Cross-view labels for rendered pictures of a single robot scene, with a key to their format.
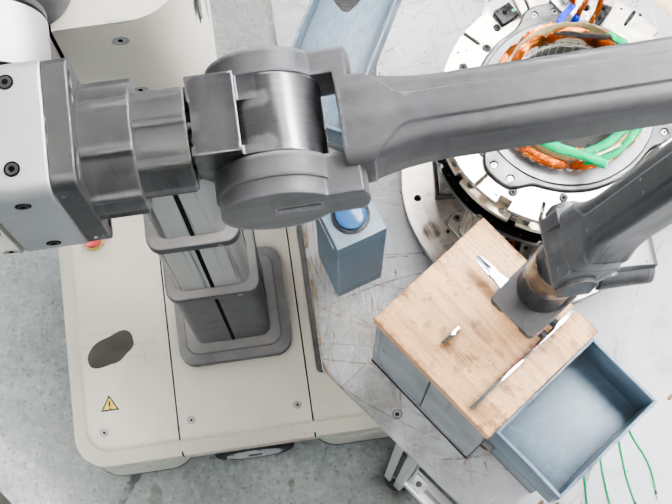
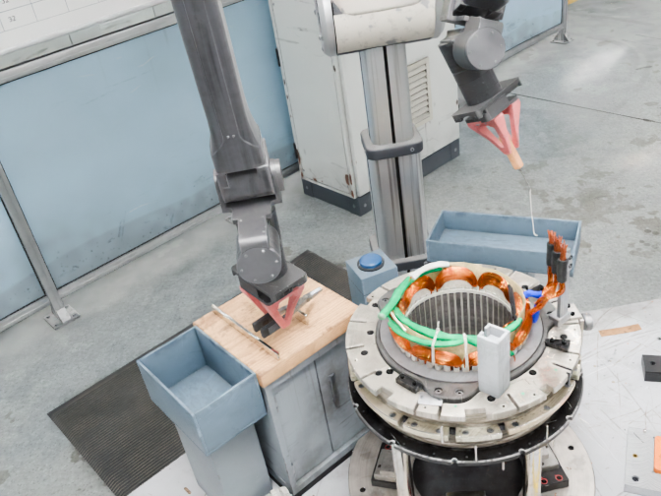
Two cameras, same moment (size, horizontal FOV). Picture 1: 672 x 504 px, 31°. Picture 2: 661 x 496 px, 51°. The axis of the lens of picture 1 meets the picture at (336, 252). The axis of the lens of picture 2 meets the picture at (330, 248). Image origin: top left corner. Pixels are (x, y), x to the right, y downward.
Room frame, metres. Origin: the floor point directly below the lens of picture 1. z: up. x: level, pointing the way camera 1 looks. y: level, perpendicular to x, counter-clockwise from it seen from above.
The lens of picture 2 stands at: (0.50, -1.04, 1.73)
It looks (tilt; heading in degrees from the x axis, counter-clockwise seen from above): 33 degrees down; 96
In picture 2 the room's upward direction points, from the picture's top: 10 degrees counter-clockwise
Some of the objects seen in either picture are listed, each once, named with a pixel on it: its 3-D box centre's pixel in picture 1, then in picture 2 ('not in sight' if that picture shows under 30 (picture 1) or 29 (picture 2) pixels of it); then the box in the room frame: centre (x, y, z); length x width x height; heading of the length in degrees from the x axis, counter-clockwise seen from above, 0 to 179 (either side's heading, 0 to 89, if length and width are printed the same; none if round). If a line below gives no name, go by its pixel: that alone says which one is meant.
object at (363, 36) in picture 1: (339, 80); (504, 295); (0.69, -0.01, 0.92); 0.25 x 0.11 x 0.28; 158
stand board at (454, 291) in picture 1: (484, 326); (277, 321); (0.31, -0.18, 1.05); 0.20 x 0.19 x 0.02; 42
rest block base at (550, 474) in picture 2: not in sight; (543, 466); (0.70, -0.31, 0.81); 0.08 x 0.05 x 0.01; 100
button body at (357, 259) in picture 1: (350, 242); (378, 318); (0.46, -0.02, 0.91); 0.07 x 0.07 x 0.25; 24
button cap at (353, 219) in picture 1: (350, 214); (370, 260); (0.46, -0.02, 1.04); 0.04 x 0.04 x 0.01
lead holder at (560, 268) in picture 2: not in sight; (557, 261); (0.70, -0.31, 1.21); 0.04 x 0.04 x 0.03; 46
